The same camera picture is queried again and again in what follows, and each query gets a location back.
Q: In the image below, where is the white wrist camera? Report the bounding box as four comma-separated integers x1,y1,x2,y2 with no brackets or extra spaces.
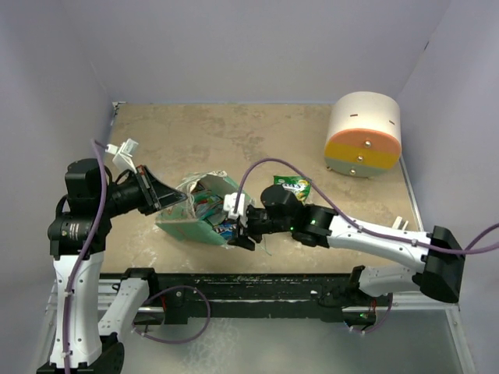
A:
104,139,139,174
223,192,254,220

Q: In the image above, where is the round mini drawer cabinet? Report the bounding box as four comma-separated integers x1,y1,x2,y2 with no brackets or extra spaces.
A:
324,91,402,178

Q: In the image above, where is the teal mint candy packet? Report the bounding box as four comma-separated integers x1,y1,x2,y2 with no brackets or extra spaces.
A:
193,191,223,220

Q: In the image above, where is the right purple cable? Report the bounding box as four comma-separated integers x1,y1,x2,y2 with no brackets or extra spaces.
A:
236,157,499,256

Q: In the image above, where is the small white plastic block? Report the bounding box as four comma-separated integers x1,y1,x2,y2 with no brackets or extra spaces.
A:
392,216,409,231

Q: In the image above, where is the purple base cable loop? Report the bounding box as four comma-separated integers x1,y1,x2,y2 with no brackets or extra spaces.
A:
130,286,211,346

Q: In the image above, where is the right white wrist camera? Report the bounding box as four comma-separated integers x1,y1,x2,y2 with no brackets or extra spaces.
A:
223,192,254,220

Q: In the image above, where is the green paper gift bag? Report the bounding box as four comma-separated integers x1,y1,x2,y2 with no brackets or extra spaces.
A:
155,170,239,249

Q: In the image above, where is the green yellow candy packet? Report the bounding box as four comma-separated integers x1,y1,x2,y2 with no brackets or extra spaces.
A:
274,175,311,203

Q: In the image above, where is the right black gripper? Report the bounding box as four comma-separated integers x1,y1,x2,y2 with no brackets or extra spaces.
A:
228,205,294,250

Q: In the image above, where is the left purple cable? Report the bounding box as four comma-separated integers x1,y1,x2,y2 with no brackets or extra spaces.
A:
62,138,107,374

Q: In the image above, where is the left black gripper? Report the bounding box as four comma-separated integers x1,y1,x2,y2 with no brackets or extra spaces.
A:
97,164,187,217

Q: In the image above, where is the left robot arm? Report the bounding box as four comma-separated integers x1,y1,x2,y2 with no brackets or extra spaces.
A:
37,158,187,373

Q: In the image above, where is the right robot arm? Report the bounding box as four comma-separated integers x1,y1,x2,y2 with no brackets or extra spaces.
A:
223,185,465,305

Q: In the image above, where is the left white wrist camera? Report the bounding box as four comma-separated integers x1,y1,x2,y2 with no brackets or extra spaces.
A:
104,139,139,174

